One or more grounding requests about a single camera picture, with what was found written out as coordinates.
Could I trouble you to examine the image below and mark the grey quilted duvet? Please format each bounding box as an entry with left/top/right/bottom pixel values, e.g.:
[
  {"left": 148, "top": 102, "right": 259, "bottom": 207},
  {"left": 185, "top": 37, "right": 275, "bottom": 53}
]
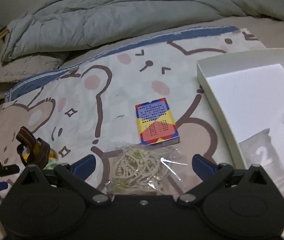
[{"left": 0, "top": 0, "right": 284, "bottom": 62}]

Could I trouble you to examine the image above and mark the bag of rubber bands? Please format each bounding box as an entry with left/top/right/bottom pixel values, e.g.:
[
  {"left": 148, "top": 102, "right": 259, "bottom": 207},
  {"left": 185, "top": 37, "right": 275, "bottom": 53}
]
[{"left": 99, "top": 144, "right": 189, "bottom": 196}]

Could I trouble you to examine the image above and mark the white shallow cardboard box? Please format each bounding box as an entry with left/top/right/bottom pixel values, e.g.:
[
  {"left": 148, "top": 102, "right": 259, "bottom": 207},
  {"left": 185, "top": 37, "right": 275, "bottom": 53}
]
[{"left": 197, "top": 48, "right": 284, "bottom": 168}]

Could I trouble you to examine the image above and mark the colourful playing card box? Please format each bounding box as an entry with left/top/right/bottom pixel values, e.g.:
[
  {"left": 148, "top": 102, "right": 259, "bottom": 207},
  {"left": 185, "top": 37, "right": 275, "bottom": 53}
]
[{"left": 135, "top": 98, "right": 180, "bottom": 146}]

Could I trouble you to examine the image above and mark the yellow headlamp with strap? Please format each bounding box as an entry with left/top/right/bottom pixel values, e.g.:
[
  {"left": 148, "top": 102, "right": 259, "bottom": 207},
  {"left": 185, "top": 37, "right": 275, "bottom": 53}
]
[{"left": 16, "top": 126, "right": 58, "bottom": 170}]

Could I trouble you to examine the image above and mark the grey packet with number 2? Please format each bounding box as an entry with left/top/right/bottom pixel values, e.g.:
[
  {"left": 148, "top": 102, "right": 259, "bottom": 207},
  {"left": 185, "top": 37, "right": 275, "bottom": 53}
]
[{"left": 239, "top": 128, "right": 284, "bottom": 197}]

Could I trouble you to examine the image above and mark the cartoon bear print blanket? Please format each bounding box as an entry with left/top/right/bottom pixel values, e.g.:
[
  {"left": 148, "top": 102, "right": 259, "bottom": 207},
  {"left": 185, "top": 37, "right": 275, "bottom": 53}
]
[{"left": 0, "top": 25, "right": 268, "bottom": 240}]

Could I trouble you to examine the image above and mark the beige fleece blanket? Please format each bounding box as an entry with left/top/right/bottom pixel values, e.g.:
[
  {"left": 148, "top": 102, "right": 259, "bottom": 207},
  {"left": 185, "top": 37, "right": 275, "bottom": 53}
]
[{"left": 0, "top": 53, "right": 68, "bottom": 100}]

